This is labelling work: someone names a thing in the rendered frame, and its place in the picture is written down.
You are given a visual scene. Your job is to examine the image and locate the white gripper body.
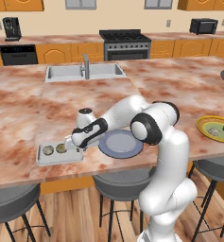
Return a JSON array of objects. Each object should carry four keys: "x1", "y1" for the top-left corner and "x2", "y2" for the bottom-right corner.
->
[{"x1": 63, "y1": 135, "x2": 80, "y2": 152}]

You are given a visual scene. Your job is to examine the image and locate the grey rectangular tupperware container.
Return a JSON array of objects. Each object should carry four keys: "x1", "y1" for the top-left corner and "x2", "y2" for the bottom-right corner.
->
[{"x1": 36, "y1": 142, "x2": 85, "y2": 167}]

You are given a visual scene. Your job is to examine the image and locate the orange island cabinet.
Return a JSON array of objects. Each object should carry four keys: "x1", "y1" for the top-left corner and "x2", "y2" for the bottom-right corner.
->
[{"x1": 40, "y1": 175, "x2": 96, "y2": 196}]

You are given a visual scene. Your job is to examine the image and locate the blue-grey round plate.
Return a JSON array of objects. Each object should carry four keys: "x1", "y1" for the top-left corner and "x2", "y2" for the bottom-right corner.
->
[{"x1": 97, "y1": 129, "x2": 145, "y2": 160}]

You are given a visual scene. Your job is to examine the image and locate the grey bar stool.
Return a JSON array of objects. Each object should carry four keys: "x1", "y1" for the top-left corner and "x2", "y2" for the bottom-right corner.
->
[
  {"x1": 187, "y1": 155, "x2": 224, "y2": 242},
  {"x1": 0, "y1": 182, "x2": 52, "y2": 242},
  {"x1": 92, "y1": 166, "x2": 157, "y2": 242}
]

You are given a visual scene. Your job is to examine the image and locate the grey sink basin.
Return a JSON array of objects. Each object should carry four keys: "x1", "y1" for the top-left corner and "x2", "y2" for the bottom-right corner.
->
[{"x1": 43, "y1": 62, "x2": 129, "y2": 84}]

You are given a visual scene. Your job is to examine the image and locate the grey sink tap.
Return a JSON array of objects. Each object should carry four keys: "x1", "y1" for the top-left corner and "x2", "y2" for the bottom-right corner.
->
[{"x1": 79, "y1": 53, "x2": 91, "y2": 80}]

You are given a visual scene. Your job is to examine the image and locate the black dishwasher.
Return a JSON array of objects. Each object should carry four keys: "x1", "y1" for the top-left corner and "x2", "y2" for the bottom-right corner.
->
[{"x1": 0, "y1": 43, "x2": 40, "y2": 67}]

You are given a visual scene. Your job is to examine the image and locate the black and steel stove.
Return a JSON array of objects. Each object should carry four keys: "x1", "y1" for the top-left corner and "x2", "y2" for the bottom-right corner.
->
[{"x1": 98, "y1": 28, "x2": 152, "y2": 61}]

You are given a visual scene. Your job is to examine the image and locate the black coffee machine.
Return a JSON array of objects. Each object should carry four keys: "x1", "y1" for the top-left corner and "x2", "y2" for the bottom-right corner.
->
[{"x1": 2, "y1": 16, "x2": 23, "y2": 43}]

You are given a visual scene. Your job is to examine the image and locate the yellow and green plate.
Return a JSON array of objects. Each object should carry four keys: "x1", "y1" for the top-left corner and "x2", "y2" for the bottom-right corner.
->
[{"x1": 196, "y1": 114, "x2": 224, "y2": 145}]

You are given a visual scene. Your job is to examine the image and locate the grey framed window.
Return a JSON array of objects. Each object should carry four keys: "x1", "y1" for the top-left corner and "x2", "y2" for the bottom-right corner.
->
[
  {"x1": 144, "y1": 0, "x2": 174, "y2": 10},
  {"x1": 64, "y1": 0, "x2": 97, "y2": 10}
]

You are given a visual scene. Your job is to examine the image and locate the black microwave oven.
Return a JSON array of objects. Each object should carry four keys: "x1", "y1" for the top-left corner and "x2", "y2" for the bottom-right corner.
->
[{"x1": 188, "y1": 17, "x2": 219, "y2": 36}]

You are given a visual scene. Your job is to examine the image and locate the orange wall cupboard run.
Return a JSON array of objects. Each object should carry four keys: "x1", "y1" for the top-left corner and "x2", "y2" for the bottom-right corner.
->
[
  {"x1": 0, "y1": 0, "x2": 45, "y2": 13},
  {"x1": 177, "y1": 0, "x2": 224, "y2": 12}
]

